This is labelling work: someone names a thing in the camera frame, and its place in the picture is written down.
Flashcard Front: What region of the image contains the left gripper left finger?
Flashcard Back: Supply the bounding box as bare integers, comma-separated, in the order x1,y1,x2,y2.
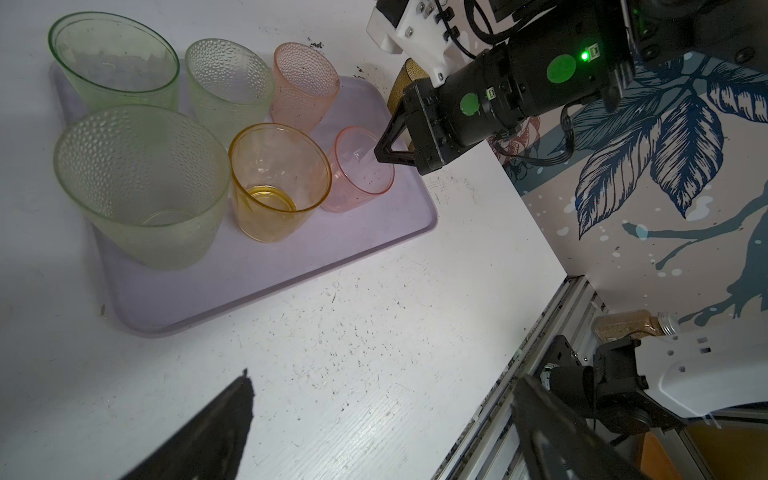
124,373,255,479

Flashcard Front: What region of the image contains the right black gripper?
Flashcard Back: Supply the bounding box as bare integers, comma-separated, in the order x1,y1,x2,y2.
374,44,600,175

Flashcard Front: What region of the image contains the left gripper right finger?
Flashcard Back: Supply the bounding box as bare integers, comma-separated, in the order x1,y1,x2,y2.
513,376,645,480

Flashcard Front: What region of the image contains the pink plastic cup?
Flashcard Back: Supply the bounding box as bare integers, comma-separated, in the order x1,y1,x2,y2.
271,42,341,135
321,126,395,213

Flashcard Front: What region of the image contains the yellow plastic cup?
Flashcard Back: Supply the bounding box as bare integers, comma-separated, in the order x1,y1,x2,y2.
229,123,332,243

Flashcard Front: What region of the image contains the pale green plastic cup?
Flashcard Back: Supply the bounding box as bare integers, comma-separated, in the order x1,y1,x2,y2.
184,38,275,147

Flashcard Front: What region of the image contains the clear pale plastic cup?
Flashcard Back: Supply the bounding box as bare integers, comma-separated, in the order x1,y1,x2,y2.
53,105,231,270

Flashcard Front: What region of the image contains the bright green plastic cup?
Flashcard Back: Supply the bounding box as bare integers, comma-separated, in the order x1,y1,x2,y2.
48,11,181,112

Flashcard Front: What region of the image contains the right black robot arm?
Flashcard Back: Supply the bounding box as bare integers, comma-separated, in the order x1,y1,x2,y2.
368,1,767,174

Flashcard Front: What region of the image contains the lavender plastic tray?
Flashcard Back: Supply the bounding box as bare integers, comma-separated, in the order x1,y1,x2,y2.
50,62,439,338

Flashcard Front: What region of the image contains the far brown textured cup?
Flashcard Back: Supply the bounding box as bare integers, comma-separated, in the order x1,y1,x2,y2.
387,58,429,114

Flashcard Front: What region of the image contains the clear plastic jar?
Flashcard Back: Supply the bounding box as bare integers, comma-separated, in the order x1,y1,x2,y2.
592,309,679,343

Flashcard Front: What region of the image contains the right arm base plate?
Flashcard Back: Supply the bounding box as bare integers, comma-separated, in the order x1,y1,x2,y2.
534,335,596,419

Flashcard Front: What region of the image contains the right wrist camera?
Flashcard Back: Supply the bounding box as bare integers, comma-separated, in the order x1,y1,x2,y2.
366,0,483,87

